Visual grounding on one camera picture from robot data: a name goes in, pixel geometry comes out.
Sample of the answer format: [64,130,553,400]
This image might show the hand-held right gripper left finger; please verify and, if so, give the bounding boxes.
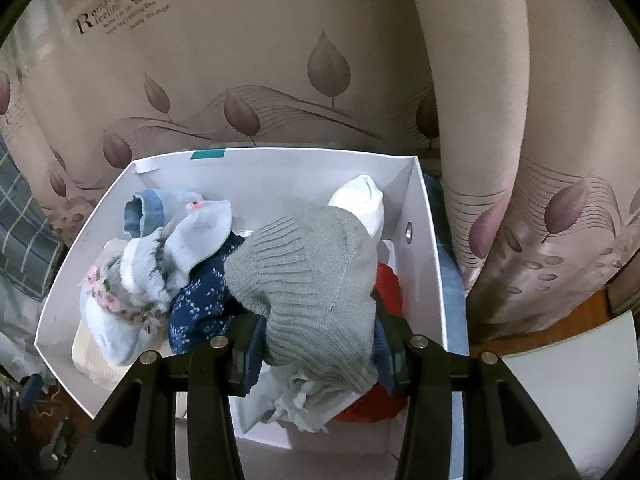
[65,312,266,480]

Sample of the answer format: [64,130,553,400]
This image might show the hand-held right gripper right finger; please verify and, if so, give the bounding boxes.
[372,302,581,480]

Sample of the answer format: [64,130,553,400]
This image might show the pale grey garment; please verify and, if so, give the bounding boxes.
[235,362,362,434]

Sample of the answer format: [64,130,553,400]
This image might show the red garment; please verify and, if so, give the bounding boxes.
[334,261,407,424]

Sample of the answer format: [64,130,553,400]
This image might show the navy floral garment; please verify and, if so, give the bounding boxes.
[167,232,251,357]

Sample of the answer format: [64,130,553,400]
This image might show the grey knitted garment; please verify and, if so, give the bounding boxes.
[222,205,381,394]

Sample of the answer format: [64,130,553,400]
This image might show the light blue floral sock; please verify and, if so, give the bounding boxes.
[79,236,174,367]
[162,199,234,287]

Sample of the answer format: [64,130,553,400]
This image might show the cream ribbed garment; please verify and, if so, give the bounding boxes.
[72,327,134,392]

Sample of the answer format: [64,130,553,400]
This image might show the white sock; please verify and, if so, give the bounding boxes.
[327,174,386,239]

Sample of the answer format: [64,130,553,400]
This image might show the white cardboard box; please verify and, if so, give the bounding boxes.
[34,146,451,480]

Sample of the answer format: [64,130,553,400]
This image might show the blue denim garment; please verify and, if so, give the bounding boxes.
[122,189,202,239]

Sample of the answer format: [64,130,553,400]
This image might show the white box lid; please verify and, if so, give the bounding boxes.
[500,310,640,480]

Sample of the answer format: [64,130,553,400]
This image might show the grey plaid blanket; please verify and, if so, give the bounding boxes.
[0,144,64,302]

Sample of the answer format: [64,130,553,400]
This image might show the leaf print bedsheet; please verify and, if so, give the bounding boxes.
[0,0,640,342]

